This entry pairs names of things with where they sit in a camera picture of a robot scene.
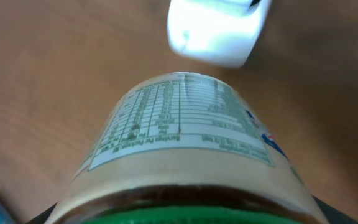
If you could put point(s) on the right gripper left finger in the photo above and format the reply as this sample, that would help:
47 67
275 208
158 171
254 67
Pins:
42 218

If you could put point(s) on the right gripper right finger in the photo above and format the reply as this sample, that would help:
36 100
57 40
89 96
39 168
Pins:
333 215

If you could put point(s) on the green lid jar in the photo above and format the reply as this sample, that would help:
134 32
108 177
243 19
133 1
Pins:
185 148

